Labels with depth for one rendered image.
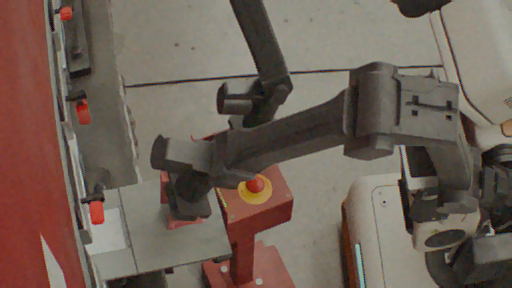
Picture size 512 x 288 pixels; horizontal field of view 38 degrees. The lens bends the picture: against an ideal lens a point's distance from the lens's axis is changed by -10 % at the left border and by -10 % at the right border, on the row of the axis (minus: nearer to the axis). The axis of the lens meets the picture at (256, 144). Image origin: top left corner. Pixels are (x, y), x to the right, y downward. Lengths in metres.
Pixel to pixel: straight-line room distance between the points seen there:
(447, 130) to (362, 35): 2.07
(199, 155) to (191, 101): 1.52
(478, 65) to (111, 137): 0.83
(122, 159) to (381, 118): 0.88
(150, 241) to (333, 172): 1.29
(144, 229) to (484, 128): 0.65
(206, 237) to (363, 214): 0.92
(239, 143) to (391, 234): 1.16
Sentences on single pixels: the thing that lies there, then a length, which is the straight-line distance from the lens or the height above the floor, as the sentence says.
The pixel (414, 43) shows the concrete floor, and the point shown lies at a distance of 3.05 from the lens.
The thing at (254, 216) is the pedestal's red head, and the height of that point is 0.77.
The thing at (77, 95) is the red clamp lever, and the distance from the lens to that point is 1.38.
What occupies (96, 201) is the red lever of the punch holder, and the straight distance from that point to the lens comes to 1.24.
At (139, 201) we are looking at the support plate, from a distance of 1.55.
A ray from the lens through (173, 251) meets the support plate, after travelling 1.50.
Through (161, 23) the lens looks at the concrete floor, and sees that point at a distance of 3.04.
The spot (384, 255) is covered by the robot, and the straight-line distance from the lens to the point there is 2.30.
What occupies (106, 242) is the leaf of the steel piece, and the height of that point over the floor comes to 1.00.
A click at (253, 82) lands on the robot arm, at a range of 1.67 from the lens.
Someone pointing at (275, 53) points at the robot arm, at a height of 1.12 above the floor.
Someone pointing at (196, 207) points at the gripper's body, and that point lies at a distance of 1.41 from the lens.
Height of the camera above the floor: 2.39
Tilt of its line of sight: 61 degrees down
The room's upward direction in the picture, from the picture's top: 2 degrees clockwise
